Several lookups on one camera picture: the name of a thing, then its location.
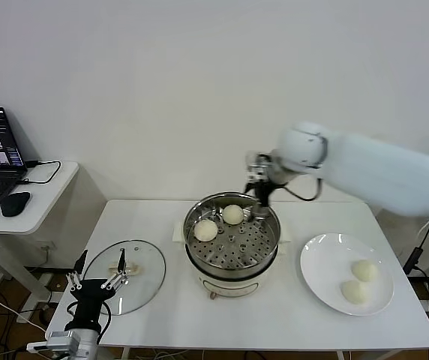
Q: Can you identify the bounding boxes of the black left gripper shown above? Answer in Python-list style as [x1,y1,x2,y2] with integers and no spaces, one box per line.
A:
[65,248,128,331]

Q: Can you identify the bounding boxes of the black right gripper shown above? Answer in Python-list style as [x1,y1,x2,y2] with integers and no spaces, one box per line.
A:
[243,170,278,208]

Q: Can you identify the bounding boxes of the white steamed baozi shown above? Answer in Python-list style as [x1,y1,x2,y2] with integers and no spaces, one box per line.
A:
[350,259,380,283]
[222,204,244,226]
[193,219,218,242]
[340,280,371,305]

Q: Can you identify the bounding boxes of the round glass pot lid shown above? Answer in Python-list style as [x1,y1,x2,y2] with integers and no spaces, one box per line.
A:
[85,239,167,316]

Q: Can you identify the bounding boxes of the perforated steel steamer basket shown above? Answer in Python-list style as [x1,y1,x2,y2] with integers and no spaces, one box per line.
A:
[182,191,281,274]

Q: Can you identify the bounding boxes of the white rounded side table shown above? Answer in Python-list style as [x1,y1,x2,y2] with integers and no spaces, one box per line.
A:
[0,160,107,313]

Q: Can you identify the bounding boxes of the cream electric cooker pot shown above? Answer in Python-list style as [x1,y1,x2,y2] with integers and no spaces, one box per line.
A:
[172,219,293,302]

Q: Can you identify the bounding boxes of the black computer mouse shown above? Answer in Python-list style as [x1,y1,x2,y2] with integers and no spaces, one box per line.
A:
[0,191,32,218]

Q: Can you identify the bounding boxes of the round white plate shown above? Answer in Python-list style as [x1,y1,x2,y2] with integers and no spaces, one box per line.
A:
[299,232,395,317]

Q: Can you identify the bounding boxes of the black power adapter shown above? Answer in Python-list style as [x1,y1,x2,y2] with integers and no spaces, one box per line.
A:
[403,246,425,275]

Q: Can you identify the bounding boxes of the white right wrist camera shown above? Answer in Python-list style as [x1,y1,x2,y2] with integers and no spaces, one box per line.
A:
[244,151,272,181]

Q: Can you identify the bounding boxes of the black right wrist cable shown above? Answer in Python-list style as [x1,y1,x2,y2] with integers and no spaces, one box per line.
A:
[281,178,323,203]

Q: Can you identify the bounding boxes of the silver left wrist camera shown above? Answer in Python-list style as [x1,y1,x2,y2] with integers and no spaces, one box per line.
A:
[26,329,88,356]

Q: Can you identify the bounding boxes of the black laptop charger cable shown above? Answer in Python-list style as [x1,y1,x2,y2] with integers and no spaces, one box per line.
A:
[15,160,62,185]

